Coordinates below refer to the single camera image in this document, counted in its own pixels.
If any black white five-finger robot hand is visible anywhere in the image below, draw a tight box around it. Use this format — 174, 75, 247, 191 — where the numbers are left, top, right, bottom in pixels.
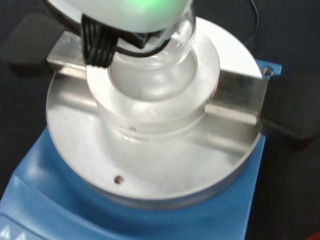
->
41, 0, 194, 69

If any blue heater with steel block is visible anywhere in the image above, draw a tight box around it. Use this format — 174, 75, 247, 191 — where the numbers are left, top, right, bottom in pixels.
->
0, 12, 320, 240

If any metal temperature probe with cable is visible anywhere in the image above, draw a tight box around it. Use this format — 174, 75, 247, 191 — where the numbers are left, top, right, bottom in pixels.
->
246, 0, 264, 50

